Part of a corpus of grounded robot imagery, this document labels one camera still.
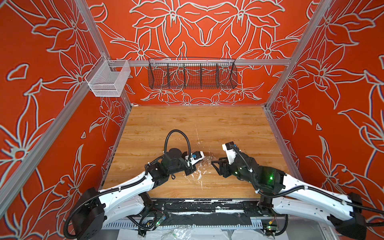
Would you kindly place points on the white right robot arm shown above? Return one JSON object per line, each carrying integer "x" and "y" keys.
{"x": 285, "y": 195}

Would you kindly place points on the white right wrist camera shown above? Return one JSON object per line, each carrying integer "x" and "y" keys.
{"x": 229, "y": 151}

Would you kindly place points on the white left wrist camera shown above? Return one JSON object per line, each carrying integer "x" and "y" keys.
{"x": 196, "y": 157}

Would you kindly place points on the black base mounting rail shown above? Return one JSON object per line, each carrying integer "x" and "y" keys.
{"x": 211, "y": 212}

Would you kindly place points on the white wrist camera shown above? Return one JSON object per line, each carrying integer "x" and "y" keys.
{"x": 196, "y": 157}
{"x": 229, "y": 151}

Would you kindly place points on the white wire wall basket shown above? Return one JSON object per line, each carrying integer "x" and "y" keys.
{"x": 108, "y": 78}

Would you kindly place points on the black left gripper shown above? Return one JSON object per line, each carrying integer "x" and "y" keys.
{"x": 182, "y": 156}

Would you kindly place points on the black wire wall basket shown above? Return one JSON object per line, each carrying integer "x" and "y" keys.
{"x": 182, "y": 73}

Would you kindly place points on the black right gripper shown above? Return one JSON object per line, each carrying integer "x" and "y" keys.
{"x": 220, "y": 170}

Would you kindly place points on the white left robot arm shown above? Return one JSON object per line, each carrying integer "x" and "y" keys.
{"x": 96, "y": 209}

